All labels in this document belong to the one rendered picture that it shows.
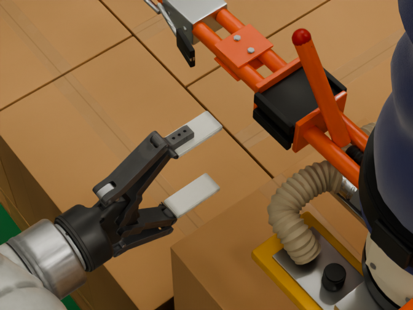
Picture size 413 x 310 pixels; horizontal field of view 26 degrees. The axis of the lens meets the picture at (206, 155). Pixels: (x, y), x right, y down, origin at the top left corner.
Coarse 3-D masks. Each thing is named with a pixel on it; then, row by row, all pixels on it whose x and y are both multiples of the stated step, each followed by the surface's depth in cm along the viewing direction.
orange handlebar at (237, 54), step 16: (160, 0) 124; (224, 16) 122; (192, 32) 121; (208, 32) 120; (240, 32) 119; (256, 32) 119; (208, 48) 120; (224, 48) 118; (240, 48) 118; (256, 48) 118; (224, 64) 120; (240, 64) 116; (256, 64) 120; (272, 64) 117; (256, 80) 115; (352, 128) 111; (320, 144) 110; (352, 144) 111; (336, 160) 109; (352, 160) 108; (352, 176) 107
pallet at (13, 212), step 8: (0, 192) 248; (0, 200) 246; (8, 200) 233; (8, 208) 245; (16, 208) 231; (16, 216) 236; (16, 224) 244; (24, 224) 232; (72, 296) 231; (80, 296) 230; (80, 304) 229; (88, 304) 216
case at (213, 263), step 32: (320, 160) 142; (256, 192) 139; (224, 224) 136; (256, 224) 136; (352, 224) 136; (192, 256) 132; (224, 256) 132; (192, 288) 135; (224, 288) 130; (256, 288) 130
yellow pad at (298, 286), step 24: (312, 216) 118; (336, 240) 116; (264, 264) 114; (288, 264) 113; (312, 264) 113; (336, 264) 110; (360, 264) 114; (288, 288) 112; (312, 288) 111; (336, 288) 110
